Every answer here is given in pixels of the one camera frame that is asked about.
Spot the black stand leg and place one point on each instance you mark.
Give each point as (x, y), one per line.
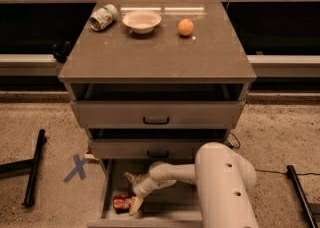
(30, 166)
(311, 211)

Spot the orange fruit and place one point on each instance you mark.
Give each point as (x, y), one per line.
(185, 27)

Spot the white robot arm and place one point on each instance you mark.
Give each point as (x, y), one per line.
(222, 178)

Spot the grey drawer cabinet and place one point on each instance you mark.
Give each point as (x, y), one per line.
(119, 65)

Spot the black middle drawer handle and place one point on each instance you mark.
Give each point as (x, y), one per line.
(163, 154)

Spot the grey drawer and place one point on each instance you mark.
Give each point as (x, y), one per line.
(183, 114)
(134, 143)
(176, 206)

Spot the black stand leg right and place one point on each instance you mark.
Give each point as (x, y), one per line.
(311, 211)

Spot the green white can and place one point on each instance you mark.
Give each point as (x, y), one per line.
(103, 17)

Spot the top grey drawer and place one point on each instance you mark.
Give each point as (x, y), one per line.
(183, 114)

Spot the black stand leg left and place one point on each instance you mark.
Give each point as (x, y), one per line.
(30, 166)

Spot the bottom grey drawer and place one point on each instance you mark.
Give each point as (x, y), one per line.
(176, 206)

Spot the black top drawer handle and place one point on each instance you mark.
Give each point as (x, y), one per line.
(156, 120)

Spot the black drawer handle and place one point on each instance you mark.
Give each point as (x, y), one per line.
(163, 154)
(156, 120)

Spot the middle grey drawer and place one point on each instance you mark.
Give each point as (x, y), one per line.
(134, 143)

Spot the white bowl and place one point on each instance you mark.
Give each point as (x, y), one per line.
(142, 21)

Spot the black clamp on rail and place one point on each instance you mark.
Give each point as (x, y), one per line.
(61, 53)

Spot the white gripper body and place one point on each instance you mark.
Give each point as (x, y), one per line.
(141, 186)

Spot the blue tape cross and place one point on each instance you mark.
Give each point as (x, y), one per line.
(78, 168)

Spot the red coke can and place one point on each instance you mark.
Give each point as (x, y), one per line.
(122, 203)

